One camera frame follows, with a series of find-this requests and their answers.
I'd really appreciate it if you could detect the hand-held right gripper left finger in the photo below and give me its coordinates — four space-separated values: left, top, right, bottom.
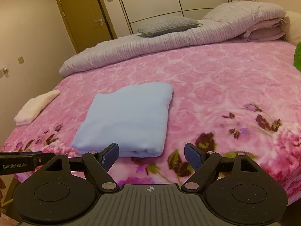
44 142 120 193

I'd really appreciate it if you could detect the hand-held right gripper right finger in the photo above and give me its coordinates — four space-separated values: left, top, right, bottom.
181 143 259 193

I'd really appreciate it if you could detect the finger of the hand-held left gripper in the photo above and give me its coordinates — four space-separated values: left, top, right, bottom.
35 152 55 169

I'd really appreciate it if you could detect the light blue garment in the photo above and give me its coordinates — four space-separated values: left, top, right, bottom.
71 82 174 158

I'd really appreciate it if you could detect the white folded cloth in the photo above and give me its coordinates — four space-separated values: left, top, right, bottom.
14 90 61 126

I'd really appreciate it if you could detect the pink floral blanket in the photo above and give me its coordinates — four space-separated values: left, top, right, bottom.
0 40 301 206

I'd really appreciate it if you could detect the lilac ribbed quilt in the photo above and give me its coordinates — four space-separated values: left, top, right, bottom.
59 1 287 78

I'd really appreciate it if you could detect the grey pillow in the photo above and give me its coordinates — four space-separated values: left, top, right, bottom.
137 15 203 37

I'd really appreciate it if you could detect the brown wooden door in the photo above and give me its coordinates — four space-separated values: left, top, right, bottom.
54 0 117 54

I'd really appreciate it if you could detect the folded pink blanket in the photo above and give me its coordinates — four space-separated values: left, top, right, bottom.
239 19 287 42

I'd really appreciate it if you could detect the green cloth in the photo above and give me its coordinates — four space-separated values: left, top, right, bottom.
293 42 301 71

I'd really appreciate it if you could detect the cream wardrobe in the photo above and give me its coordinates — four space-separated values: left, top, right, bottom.
96 0 233 35

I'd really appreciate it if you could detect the cream pillow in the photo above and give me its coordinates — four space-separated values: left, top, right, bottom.
282 11 301 46

